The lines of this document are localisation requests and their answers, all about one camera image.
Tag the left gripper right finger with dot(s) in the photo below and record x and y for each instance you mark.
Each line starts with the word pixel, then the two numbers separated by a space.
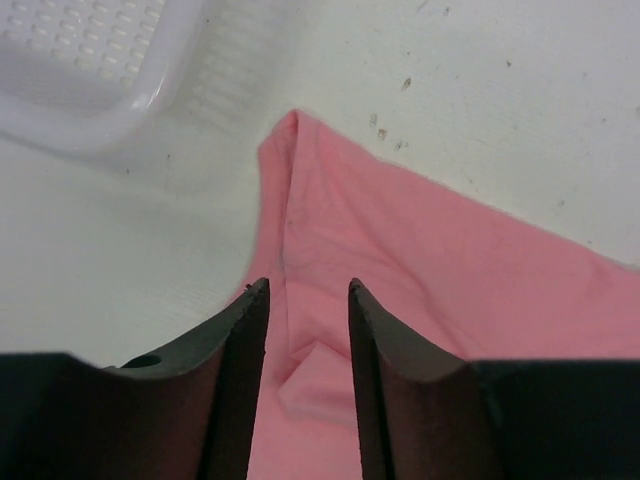
pixel 425 413

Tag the white plastic basket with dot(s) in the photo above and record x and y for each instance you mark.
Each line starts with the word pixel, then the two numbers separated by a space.
pixel 79 77

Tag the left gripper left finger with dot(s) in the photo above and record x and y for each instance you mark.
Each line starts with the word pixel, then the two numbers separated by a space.
pixel 185 410

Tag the pink t shirt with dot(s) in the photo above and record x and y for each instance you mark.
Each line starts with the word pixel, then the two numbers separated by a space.
pixel 469 278

